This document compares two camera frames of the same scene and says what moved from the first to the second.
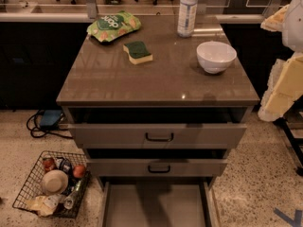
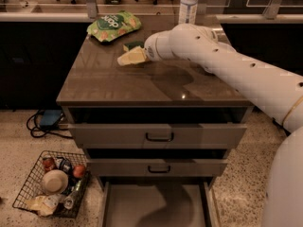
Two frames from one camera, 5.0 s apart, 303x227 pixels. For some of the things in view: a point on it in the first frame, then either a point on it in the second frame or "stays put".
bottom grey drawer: [156, 204] stays put
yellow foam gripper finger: [285, 87] → [134, 56]
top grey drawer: [157, 127] stays put
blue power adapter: [50, 117] stays put
